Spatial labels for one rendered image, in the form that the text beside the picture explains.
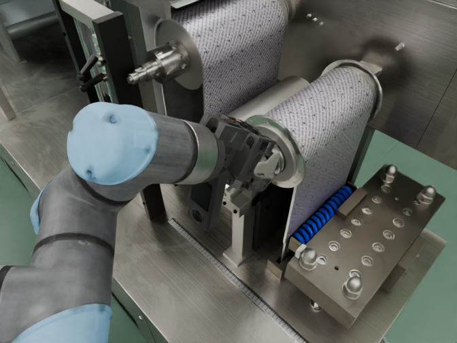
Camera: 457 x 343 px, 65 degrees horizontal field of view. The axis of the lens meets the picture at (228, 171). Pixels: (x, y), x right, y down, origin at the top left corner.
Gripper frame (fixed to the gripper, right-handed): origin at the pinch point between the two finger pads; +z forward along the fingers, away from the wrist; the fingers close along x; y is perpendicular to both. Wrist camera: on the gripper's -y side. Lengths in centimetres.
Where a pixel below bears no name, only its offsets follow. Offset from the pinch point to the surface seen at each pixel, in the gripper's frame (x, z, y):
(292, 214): -4.4, 11.8, -6.1
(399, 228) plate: -20.3, 32.7, -0.3
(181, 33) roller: 25.7, -5.3, 14.5
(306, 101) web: 2.2, 5.9, 14.2
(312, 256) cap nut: -11.8, 13.4, -11.2
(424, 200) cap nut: -20.9, 39.8, 7.1
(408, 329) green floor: -41, 131, -53
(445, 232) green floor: -31, 180, -12
